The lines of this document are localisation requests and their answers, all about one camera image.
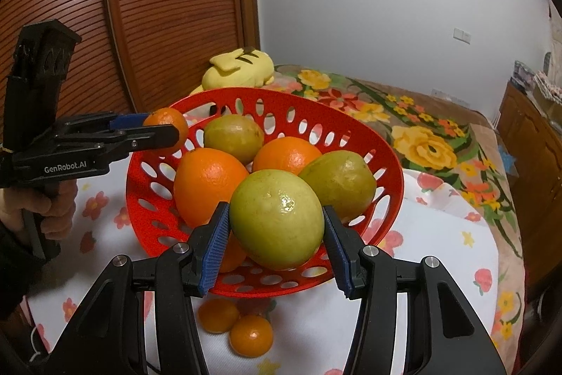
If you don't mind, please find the floral brown blanket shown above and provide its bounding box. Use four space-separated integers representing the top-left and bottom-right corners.
272 64 528 341

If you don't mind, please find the person's left hand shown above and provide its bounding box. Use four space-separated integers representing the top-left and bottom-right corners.
0 179 80 245

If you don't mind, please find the small orange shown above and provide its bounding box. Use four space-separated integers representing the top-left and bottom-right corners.
251 136 323 176

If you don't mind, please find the white flowered bed sheet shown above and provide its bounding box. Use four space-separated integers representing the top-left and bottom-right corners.
22 111 501 375

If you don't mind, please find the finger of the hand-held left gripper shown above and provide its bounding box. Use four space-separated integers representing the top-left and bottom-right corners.
55 111 152 135
53 124 181 155

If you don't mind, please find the white cable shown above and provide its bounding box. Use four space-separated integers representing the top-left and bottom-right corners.
26 326 49 362

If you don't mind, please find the small tangerine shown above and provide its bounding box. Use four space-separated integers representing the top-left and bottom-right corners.
143 107 189 151
229 315 274 357
198 298 241 334
217 234 249 274

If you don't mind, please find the large orange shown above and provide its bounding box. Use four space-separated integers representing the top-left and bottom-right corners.
173 147 250 228

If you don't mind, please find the patterned cardboard box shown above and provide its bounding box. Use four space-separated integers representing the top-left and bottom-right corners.
533 70 562 103

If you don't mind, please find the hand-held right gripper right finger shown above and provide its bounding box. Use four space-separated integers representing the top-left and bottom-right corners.
322 205 508 375

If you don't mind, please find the yellow plush toy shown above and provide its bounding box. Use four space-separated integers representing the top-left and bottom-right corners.
190 46 276 95

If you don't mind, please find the yellow-green guava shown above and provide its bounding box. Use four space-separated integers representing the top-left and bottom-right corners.
299 151 377 222
229 169 326 271
204 114 265 166

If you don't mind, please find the wooden louvred wardrobe door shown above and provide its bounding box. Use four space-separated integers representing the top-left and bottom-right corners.
0 0 262 191

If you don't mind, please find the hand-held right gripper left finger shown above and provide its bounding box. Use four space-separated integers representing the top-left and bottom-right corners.
44 201 231 375

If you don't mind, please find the blue cloth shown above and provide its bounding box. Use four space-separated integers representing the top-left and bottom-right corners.
501 147 519 176

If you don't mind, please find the wooden sideboard cabinet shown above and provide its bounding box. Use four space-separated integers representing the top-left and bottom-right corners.
496 80 562 270

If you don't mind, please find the stack of flat boxes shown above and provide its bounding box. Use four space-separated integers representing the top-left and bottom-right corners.
513 59 538 92

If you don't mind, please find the red perforated plastic basket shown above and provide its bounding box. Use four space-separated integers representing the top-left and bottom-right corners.
126 88 405 299

